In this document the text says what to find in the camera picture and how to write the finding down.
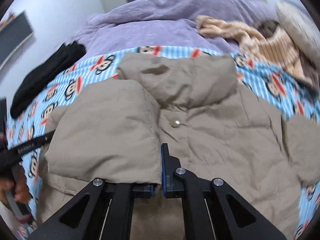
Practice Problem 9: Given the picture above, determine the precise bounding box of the beige puffer jacket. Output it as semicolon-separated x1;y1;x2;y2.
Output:
37;52;320;240

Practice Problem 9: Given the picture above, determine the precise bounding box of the person's left hand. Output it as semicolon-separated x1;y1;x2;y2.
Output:
0;166;32;209

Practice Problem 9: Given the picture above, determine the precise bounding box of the black folded garment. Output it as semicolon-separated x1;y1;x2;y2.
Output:
10;41;86;119

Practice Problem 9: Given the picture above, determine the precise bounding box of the tan striped fleece garment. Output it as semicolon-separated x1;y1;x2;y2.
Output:
196;15;319;94

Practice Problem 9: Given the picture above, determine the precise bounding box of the purple duvet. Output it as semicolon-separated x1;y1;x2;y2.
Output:
69;0;277;57

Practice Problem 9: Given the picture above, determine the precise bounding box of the cream round pillow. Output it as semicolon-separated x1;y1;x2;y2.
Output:
276;0;319;70

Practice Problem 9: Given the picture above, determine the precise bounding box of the wall mounted monitor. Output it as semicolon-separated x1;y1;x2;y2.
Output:
0;11;34;68

